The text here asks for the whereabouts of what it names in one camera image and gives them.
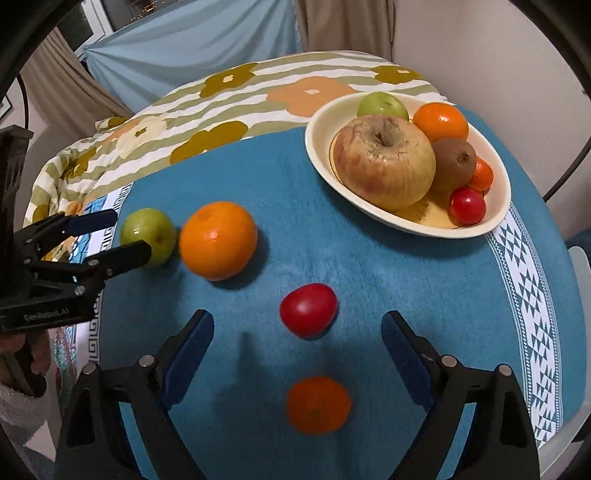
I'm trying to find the black clothes stand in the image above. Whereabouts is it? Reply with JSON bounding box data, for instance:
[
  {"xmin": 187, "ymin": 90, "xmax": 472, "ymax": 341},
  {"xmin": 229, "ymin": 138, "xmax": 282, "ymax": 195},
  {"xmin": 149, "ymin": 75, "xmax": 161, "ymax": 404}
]
[{"xmin": 542, "ymin": 134, "xmax": 591, "ymax": 204}]

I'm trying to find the large orange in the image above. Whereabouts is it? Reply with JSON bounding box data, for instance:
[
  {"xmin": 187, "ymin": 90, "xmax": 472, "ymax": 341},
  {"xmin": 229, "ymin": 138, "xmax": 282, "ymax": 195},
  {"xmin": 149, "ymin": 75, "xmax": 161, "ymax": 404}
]
[
  {"xmin": 178, "ymin": 201, "xmax": 258, "ymax": 281},
  {"xmin": 412, "ymin": 102, "xmax": 470, "ymax": 144}
]

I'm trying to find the large yellow-red apple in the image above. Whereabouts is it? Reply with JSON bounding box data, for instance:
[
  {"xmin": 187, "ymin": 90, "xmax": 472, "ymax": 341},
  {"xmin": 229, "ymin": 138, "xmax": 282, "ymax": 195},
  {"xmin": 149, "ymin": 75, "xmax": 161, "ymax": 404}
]
[{"xmin": 332, "ymin": 114, "xmax": 437, "ymax": 213}]

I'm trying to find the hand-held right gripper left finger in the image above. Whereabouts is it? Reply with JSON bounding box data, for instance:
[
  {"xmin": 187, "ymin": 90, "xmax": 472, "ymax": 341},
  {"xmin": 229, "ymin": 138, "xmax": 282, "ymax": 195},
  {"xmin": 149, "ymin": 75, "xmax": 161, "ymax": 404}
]
[{"xmin": 54, "ymin": 309, "xmax": 215, "ymax": 480}]

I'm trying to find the white framed window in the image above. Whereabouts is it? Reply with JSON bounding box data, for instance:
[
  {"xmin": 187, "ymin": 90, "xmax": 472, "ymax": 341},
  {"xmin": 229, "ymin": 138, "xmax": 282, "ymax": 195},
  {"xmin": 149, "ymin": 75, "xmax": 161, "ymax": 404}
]
[{"xmin": 69, "ymin": 0, "xmax": 162, "ymax": 47}]

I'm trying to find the small green apple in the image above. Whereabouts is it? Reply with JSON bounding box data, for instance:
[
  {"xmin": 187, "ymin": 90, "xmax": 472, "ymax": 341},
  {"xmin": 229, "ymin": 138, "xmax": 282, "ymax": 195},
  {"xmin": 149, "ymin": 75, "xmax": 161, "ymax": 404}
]
[
  {"xmin": 120, "ymin": 208, "xmax": 177, "ymax": 267},
  {"xmin": 357, "ymin": 92, "xmax": 411, "ymax": 121}
]

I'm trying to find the light blue hanging cloth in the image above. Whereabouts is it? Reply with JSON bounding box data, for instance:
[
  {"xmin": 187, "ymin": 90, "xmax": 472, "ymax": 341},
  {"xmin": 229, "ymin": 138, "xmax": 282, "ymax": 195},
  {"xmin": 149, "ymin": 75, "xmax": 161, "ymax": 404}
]
[{"xmin": 83, "ymin": 0, "xmax": 305, "ymax": 114}]

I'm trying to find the person's left hand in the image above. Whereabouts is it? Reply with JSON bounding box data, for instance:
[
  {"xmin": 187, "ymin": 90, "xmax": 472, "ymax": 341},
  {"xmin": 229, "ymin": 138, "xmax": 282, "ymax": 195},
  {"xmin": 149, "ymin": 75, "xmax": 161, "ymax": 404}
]
[{"xmin": 0, "ymin": 330, "xmax": 51, "ymax": 398}]

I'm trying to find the cream bowl with duck print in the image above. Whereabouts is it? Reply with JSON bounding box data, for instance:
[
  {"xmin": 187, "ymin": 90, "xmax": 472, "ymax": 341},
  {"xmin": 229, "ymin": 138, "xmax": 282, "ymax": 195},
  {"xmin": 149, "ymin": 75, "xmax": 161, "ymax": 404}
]
[{"xmin": 305, "ymin": 91, "xmax": 512, "ymax": 239}]

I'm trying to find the teal towel with triangle border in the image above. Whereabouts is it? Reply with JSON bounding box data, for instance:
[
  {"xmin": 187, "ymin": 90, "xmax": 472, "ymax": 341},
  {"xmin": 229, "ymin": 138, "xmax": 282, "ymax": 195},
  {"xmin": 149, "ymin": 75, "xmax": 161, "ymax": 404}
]
[{"xmin": 99, "ymin": 104, "xmax": 583, "ymax": 480}]

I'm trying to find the red cherry tomato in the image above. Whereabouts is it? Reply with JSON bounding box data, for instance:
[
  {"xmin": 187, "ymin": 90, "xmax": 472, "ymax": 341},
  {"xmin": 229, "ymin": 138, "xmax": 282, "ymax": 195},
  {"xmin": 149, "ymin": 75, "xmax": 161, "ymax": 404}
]
[
  {"xmin": 449, "ymin": 186, "xmax": 487, "ymax": 227},
  {"xmin": 279, "ymin": 283, "xmax": 339, "ymax": 337}
]

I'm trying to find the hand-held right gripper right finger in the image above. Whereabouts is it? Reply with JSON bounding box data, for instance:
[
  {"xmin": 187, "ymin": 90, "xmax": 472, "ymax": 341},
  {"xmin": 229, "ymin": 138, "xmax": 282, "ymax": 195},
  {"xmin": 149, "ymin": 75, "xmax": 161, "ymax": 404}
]
[{"xmin": 381, "ymin": 310, "xmax": 541, "ymax": 480}]

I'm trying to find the floral striped blanket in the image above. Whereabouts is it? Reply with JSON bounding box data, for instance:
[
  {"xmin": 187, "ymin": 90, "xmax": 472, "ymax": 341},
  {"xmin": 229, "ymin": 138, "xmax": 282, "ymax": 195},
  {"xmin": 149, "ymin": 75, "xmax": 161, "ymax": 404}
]
[{"xmin": 23, "ymin": 50, "xmax": 448, "ymax": 222}]

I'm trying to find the small mandarin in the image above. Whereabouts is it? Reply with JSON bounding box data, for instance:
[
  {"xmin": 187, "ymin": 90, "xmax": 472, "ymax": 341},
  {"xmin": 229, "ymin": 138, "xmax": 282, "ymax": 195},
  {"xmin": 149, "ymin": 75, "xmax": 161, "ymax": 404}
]
[
  {"xmin": 470, "ymin": 157, "xmax": 495, "ymax": 192},
  {"xmin": 286, "ymin": 376, "xmax": 352, "ymax": 435}
]

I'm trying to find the beige curtain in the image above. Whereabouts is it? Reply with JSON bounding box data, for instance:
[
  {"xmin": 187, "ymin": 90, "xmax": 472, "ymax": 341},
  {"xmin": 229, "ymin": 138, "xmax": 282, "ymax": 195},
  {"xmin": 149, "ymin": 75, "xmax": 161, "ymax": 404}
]
[
  {"xmin": 293, "ymin": 0, "xmax": 397, "ymax": 61},
  {"xmin": 23, "ymin": 25, "xmax": 134, "ymax": 139}
]

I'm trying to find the patterned white and blue mat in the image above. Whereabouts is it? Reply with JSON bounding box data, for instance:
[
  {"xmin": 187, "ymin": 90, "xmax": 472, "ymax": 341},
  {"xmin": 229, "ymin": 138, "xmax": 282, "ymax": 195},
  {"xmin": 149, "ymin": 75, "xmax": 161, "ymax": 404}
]
[{"xmin": 51, "ymin": 191, "xmax": 134, "ymax": 374}]

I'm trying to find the brown kiwi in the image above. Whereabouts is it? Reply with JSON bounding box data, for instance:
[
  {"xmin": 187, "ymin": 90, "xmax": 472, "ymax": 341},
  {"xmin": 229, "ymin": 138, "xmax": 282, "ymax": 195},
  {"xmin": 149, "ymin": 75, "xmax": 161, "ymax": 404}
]
[{"xmin": 431, "ymin": 137, "xmax": 478, "ymax": 192}]

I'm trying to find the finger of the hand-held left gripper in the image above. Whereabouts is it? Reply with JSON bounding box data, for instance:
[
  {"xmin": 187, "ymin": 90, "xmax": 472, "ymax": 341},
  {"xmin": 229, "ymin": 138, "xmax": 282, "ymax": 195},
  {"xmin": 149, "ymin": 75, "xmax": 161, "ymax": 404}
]
[
  {"xmin": 16, "ymin": 209, "xmax": 119, "ymax": 254},
  {"xmin": 27, "ymin": 239, "xmax": 153, "ymax": 297}
]

